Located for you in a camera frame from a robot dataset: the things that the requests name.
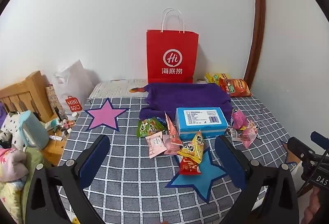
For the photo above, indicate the light pink round-print packet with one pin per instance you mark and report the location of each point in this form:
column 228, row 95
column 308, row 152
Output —
column 172, row 146

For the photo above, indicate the white snack packet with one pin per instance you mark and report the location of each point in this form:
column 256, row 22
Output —
column 234, row 135

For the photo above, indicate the yellow triangular snack packet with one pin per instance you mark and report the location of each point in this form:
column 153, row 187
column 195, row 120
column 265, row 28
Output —
column 192, row 148

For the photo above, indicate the orange chip bag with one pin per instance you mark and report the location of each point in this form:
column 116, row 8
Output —
column 235, row 88

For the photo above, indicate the pink star-print cloth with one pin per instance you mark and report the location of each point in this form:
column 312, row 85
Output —
column 12, row 165

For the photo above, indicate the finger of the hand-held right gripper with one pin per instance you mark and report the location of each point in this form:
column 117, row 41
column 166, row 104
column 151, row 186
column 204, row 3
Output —
column 320, row 139
column 297, row 148

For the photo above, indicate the purple cloth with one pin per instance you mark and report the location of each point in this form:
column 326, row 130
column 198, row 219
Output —
column 180, row 97

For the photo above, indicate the red paper bag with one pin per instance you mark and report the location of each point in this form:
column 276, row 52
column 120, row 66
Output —
column 171, row 54

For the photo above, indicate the wooden headboard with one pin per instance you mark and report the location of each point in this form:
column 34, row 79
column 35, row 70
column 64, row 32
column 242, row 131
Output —
column 25, row 95

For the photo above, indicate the wooden nightstand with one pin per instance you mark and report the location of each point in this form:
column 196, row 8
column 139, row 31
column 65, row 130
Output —
column 54, row 152

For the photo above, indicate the grey checked cloth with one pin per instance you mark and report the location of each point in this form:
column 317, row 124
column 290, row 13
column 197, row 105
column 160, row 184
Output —
column 138, row 183

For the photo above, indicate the dark blue snack packet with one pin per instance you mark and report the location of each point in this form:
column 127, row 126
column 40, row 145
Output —
column 161, row 120

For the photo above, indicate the person's right hand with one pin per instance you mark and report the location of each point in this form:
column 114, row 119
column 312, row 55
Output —
column 318, row 204

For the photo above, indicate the pink star patch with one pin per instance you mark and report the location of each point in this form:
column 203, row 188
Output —
column 105, row 116

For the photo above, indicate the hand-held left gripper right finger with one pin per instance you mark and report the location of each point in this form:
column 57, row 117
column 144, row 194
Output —
column 231, row 162

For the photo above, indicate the white spotted cloth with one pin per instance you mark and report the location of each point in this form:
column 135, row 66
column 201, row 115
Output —
column 11, row 126

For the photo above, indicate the orange-pink triangular snack packet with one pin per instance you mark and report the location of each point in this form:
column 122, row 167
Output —
column 171, row 127

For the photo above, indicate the yellow chip bag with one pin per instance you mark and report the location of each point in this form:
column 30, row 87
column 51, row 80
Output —
column 214, row 77

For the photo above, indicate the white printed bedsheet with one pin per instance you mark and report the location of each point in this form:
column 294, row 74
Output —
column 113, row 89

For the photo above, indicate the tall patterned box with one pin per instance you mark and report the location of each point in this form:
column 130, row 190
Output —
column 54, row 102

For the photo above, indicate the light blue appliance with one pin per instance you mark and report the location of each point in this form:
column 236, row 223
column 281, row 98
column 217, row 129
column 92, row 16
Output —
column 33, row 131

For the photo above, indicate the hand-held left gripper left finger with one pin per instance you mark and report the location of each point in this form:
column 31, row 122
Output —
column 93, row 159

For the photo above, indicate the pale pink square snack packet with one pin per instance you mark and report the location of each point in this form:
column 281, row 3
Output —
column 155, row 145

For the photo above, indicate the pile of small toiletries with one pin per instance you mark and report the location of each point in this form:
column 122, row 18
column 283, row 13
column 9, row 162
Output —
column 63, row 126

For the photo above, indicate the red snack packet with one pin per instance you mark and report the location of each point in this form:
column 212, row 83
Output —
column 189, row 165

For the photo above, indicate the green snack packet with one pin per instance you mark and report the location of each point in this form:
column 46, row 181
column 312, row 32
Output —
column 148, row 127

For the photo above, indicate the blue star patch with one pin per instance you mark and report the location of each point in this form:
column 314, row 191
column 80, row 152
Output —
column 205, row 180

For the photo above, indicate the white plastic bag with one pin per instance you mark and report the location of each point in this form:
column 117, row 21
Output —
column 73, row 85

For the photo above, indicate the light blue box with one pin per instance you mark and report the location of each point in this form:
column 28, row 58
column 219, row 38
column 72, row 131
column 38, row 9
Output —
column 201, row 121

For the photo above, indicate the light green blanket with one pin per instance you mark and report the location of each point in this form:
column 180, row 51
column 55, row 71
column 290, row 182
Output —
column 15, row 201

